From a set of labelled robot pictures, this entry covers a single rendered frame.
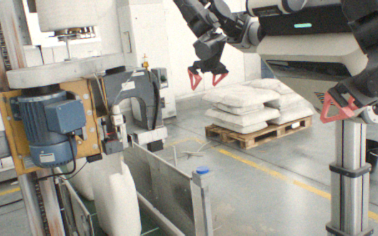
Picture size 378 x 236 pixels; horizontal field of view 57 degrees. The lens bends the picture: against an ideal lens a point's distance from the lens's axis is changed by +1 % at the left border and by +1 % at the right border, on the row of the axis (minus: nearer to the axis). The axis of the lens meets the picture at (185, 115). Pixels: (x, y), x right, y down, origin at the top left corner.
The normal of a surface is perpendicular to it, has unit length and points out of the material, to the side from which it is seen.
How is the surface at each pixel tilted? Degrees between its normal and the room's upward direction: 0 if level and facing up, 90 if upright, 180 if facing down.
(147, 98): 90
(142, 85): 90
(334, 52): 40
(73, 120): 90
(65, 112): 90
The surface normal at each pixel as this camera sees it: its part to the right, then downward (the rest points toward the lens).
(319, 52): -0.63, -0.60
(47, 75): 0.68, 0.11
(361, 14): -0.52, 0.60
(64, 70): 0.93, 0.00
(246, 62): 0.51, 0.17
